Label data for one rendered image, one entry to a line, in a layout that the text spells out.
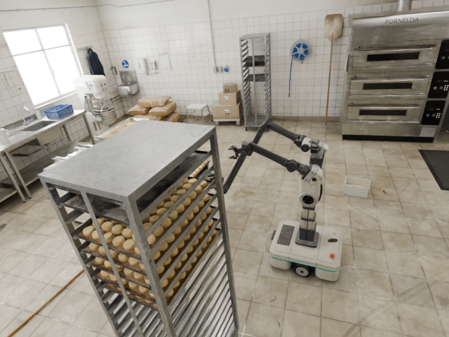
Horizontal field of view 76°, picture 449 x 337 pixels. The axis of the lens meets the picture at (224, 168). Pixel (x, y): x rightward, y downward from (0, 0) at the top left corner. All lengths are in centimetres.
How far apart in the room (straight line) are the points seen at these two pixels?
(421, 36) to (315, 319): 418
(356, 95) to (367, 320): 356
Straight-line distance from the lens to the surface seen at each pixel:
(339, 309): 289
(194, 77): 693
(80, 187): 118
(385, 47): 529
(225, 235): 180
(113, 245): 134
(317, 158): 239
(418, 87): 551
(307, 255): 288
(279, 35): 628
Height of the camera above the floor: 233
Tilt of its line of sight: 29 degrees down
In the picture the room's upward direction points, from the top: 6 degrees counter-clockwise
